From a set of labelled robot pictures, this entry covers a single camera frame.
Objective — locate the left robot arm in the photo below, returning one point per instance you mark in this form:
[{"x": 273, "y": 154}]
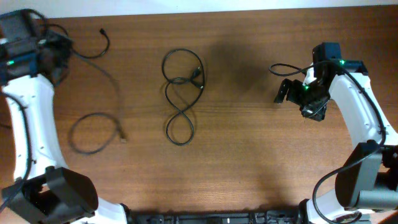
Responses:
[{"x": 34, "y": 60}]

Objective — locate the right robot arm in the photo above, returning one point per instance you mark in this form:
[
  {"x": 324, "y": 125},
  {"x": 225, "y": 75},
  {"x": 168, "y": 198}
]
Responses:
[{"x": 367, "y": 181}]

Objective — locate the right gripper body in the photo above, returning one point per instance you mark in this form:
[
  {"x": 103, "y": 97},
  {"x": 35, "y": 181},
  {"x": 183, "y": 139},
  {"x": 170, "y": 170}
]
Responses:
[{"x": 307, "y": 98}]

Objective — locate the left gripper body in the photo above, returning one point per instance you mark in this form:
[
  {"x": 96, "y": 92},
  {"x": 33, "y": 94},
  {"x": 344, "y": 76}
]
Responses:
[{"x": 60, "y": 51}]

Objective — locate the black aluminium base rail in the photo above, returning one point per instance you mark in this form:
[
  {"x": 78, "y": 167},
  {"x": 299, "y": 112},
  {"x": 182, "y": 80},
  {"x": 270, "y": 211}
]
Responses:
[{"x": 217, "y": 217}]

